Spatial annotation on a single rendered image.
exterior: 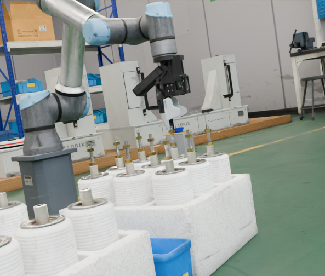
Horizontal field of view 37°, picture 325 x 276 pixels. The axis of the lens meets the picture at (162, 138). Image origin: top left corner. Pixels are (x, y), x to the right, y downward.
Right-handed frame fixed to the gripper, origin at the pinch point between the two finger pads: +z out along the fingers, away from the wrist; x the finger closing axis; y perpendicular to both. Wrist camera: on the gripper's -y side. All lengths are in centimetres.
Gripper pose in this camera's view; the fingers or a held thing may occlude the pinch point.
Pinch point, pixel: (168, 125)
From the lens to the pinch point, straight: 144.4
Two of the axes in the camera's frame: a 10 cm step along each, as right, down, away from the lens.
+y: 9.2, -1.1, -3.8
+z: 1.5, 9.9, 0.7
